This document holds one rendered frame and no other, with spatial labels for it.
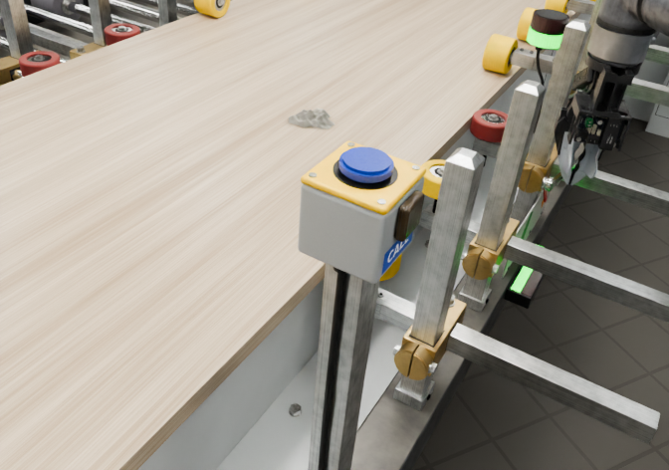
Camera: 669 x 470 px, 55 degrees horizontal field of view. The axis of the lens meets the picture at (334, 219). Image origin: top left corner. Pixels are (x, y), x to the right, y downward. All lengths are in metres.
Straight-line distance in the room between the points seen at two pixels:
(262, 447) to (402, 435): 0.21
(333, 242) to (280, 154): 0.65
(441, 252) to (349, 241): 0.34
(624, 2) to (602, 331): 1.54
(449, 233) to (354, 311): 0.27
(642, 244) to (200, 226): 2.12
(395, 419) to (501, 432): 0.96
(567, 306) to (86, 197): 1.73
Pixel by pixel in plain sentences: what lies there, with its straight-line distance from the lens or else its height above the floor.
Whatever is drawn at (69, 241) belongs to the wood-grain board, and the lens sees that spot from 0.96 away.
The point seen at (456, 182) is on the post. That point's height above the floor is 1.09.
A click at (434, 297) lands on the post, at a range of 0.84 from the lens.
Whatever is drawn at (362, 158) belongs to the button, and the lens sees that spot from 0.47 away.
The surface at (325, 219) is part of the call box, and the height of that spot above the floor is 1.19.
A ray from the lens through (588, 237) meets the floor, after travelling 2.73.
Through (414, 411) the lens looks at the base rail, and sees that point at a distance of 0.99.
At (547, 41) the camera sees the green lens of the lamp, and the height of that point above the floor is 1.10.
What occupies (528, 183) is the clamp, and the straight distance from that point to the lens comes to 1.27.
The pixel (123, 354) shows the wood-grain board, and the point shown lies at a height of 0.90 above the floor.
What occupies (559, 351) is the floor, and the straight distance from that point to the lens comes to 2.19.
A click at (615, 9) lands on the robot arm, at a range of 0.94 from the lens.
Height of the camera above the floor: 1.47
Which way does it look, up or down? 36 degrees down
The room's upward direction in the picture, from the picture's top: 5 degrees clockwise
